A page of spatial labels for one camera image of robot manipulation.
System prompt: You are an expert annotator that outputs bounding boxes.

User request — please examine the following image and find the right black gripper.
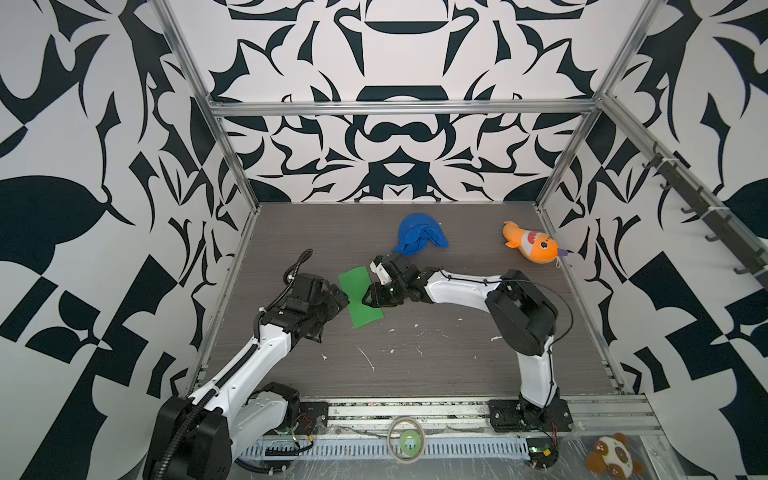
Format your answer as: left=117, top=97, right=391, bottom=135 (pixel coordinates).
left=359, top=281, right=410, bottom=307

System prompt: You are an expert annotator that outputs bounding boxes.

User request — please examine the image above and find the green square paper sheet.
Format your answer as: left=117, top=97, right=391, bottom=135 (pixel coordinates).
left=339, top=266, right=384, bottom=329

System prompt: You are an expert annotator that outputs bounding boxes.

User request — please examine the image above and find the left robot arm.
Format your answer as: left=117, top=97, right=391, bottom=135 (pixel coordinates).
left=142, top=273, right=349, bottom=479

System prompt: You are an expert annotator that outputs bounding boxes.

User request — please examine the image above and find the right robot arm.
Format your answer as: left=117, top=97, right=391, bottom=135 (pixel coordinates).
left=362, top=255, right=558, bottom=411

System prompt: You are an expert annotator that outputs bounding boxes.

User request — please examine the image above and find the blue crumpled cloth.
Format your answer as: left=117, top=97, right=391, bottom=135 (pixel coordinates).
left=394, top=213, right=450, bottom=256

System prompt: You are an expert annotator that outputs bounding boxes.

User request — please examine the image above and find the white tape roll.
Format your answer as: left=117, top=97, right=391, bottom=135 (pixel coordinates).
left=386, top=416, right=426, bottom=465

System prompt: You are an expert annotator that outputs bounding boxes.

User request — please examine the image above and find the orange fish plush toy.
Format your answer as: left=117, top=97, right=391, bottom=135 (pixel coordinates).
left=502, top=221, right=569, bottom=264

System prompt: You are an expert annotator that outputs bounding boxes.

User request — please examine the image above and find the small black electronics box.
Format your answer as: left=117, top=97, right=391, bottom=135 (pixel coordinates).
left=526, top=437, right=559, bottom=471

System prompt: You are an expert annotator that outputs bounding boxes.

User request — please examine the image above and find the brown white plush toy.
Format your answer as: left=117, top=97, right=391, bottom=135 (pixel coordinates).
left=585, top=433, right=645, bottom=479

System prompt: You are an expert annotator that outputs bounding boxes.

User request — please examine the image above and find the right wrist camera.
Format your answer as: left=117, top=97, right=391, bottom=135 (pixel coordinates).
left=369, top=255, right=392, bottom=285

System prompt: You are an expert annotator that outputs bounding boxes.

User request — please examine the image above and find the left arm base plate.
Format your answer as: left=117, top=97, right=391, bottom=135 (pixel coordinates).
left=283, top=401, right=330, bottom=436

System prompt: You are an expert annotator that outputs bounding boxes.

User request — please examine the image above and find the black base cable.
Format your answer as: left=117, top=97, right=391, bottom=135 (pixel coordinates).
left=233, top=428, right=316, bottom=475

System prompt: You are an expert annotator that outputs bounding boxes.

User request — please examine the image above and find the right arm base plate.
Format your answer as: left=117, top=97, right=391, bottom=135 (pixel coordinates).
left=487, top=397, right=573, bottom=433

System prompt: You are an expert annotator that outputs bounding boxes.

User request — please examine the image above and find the aluminium front rail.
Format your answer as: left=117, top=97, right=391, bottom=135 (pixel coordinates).
left=301, top=395, right=663, bottom=436

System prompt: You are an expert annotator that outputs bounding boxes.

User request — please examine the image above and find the black hook rail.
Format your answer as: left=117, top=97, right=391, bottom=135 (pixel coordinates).
left=643, top=141, right=767, bottom=290

